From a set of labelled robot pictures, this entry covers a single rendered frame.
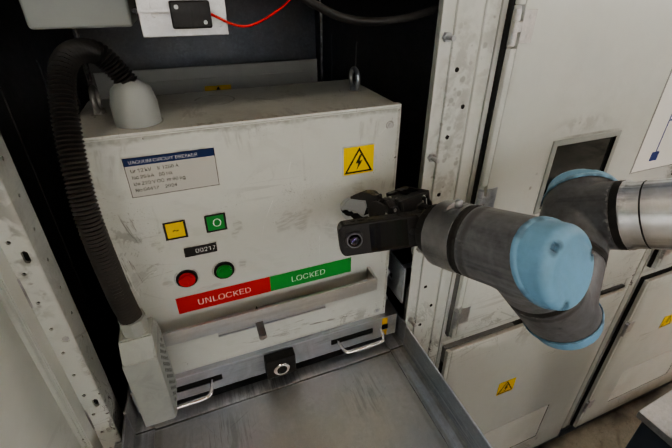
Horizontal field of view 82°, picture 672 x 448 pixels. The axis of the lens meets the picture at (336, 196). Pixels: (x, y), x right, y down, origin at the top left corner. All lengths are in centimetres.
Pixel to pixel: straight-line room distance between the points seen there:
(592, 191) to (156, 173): 59
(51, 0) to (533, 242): 58
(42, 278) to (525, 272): 59
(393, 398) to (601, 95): 70
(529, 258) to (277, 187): 38
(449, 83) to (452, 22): 9
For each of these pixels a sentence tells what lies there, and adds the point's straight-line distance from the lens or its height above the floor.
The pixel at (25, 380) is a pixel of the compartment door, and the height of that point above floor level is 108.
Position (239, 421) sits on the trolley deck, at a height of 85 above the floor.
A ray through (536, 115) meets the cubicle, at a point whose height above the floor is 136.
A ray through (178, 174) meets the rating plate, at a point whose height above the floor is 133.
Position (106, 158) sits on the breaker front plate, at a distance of 60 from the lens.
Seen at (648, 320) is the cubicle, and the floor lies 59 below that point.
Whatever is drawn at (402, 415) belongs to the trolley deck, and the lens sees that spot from 86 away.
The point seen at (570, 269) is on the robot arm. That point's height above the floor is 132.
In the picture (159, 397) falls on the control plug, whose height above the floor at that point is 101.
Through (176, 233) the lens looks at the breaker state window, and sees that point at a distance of 65.
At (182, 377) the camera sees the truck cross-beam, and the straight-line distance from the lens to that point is 84.
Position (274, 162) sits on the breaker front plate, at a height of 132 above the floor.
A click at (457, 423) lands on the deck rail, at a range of 85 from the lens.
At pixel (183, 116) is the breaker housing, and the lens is 64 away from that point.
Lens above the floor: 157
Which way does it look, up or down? 29 degrees down
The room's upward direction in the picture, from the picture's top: straight up
